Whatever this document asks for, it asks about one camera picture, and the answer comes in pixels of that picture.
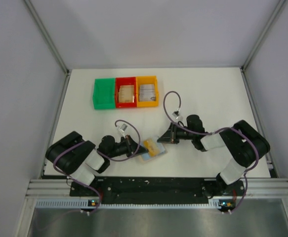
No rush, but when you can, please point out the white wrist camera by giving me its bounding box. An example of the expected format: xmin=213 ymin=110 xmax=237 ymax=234
xmin=172 ymin=111 xmax=183 ymax=122
xmin=118 ymin=123 xmax=128 ymax=137

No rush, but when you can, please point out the white slotted cable duct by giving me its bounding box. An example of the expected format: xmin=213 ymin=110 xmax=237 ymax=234
xmin=35 ymin=198 xmax=233 ymax=210

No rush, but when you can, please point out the red plastic bin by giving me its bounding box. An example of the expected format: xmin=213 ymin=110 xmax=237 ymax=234
xmin=115 ymin=77 xmax=137 ymax=108

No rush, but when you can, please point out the beige card holders stack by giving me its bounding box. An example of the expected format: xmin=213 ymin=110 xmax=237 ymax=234
xmin=118 ymin=85 xmax=134 ymax=103

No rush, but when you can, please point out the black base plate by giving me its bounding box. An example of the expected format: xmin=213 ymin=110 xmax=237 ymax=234
xmin=69 ymin=176 xmax=246 ymax=204

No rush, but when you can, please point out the aluminium corner post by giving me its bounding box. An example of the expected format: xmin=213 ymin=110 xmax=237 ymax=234
xmin=22 ymin=0 xmax=70 ymax=75
xmin=241 ymin=0 xmax=288 ymax=73

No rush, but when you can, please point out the yellow plastic bin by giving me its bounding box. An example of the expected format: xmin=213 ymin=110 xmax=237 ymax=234
xmin=135 ymin=76 xmax=159 ymax=108

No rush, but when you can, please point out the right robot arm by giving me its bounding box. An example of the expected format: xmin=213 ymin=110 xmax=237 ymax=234
xmin=157 ymin=115 xmax=270 ymax=187

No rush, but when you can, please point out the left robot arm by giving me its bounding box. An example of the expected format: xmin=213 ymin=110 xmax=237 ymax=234
xmin=45 ymin=131 xmax=148 ymax=185

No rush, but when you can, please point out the left aluminium corner post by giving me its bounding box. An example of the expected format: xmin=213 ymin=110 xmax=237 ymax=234
xmin=22 ymin=0 xmax=70 ymax=75

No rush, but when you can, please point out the green plastic bin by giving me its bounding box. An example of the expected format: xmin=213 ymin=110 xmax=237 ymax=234
xmin=92 ymin=78 xmax=116 ymax=110

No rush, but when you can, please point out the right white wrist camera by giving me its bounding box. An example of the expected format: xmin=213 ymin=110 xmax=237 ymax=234
xmin=172 ymin=111 xmax=183 ymax=122

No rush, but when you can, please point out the right aluminium corner post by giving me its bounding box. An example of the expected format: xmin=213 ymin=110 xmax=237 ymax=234
xmin=241 ymin=0 xmax=288 ymax=73

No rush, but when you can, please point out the beige card holder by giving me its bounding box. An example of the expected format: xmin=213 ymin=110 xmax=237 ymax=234
xmin=140 ymin=136 xmax=166 ymax=163

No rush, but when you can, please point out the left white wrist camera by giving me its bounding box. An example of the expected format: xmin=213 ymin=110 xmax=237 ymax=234
xmin=118 ymin=123 xmax=128 ymax=137

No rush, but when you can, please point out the stack of cards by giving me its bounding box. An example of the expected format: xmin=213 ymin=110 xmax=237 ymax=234
xmin=139 ymin=84 xmax=156 ymax=102

